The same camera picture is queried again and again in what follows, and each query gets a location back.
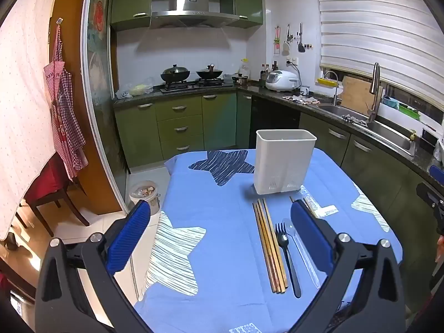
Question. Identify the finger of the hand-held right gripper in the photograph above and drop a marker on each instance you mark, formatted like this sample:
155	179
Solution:
437	172

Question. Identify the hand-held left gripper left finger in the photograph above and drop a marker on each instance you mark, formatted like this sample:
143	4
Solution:
128	236

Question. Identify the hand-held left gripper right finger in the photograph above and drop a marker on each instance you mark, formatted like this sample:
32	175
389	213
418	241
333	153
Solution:
310	239

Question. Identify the clear plastic spoon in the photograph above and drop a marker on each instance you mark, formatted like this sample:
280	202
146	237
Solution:
288	227

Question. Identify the black plastic fork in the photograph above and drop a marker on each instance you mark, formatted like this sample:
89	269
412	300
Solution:
289	263

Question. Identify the white plastic utensil holder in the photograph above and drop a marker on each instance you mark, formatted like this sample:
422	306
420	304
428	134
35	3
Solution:
284	159

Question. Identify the person's right hand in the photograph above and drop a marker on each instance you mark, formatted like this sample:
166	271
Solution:
441	249

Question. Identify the white trash bucket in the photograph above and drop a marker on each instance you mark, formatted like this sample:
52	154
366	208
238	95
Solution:
144	197

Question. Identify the yellow-top soap dispenser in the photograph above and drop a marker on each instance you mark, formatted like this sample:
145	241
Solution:
412	136

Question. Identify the steel kitchen sink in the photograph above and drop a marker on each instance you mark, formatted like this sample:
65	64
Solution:
388	131

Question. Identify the long green base cabinet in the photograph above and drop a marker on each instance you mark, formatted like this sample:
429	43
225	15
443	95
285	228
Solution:
367	159

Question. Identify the green and blue containers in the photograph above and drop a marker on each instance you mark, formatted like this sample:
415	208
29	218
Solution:
402	108

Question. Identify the blue star-print tablecloth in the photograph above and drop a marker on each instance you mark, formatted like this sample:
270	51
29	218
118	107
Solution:
215	208

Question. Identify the dark wooden chair red cushion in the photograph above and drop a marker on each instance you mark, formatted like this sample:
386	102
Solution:
48	180

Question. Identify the grey dishcloth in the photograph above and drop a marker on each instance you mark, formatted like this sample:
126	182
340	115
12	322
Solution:
353	119

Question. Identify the tall steel kitchen faucet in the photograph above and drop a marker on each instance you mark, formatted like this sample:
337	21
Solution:
374	90

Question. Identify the wooden cutting board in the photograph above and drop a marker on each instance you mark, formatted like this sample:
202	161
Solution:
357	93

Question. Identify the green base cabinet with drawers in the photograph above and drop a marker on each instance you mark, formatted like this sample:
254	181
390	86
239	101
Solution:
180	128

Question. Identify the small curved steel faucet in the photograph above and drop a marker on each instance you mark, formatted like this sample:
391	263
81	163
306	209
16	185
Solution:
333	83

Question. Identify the scraps on countertop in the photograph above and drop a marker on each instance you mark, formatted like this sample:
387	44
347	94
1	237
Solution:
301	100

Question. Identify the red gingham apron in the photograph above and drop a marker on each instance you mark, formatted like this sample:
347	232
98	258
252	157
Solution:
64	111

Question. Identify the yellow sink tray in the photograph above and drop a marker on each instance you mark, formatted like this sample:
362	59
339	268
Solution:
327	82

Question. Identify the frosted glass sliding door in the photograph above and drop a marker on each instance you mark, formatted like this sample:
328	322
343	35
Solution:
100	93

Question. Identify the clear plastic bag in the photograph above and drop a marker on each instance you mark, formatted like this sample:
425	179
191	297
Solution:
137	89

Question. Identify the white mug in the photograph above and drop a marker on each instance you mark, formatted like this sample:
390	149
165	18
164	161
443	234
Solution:
305	91

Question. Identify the dark granite countertop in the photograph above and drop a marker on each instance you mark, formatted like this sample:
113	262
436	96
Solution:
263	92

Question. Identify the white window blind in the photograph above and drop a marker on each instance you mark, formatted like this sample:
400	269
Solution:
374	24

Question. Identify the white rice cooker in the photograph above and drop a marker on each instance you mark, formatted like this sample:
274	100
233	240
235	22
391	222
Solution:
281	80

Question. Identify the black gas stove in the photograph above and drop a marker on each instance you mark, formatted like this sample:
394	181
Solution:
194	85

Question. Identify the black wok with lid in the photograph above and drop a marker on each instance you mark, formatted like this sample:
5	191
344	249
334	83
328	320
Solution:
175	74

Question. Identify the group of sauce bottles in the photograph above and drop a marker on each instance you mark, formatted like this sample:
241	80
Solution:
269	71

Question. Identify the small steel pot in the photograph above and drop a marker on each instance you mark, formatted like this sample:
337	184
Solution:
240	79

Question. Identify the cooking oil bottle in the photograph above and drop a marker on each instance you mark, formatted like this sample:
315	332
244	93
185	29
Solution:
245	67

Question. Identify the black hanging spatula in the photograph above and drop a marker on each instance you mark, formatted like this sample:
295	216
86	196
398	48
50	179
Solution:
301	43

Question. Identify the white hanging spatula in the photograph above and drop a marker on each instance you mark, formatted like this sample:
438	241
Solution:
286	43

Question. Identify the red green hanging tool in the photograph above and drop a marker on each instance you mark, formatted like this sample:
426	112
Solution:
276	41

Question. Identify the steel range hood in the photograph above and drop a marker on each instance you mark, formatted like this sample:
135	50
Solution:
192	1

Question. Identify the white wall socket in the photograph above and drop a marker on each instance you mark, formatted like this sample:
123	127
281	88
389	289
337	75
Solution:
292	61

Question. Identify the green wall cabinet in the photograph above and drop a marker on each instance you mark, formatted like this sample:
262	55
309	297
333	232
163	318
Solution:
248	0
130	0

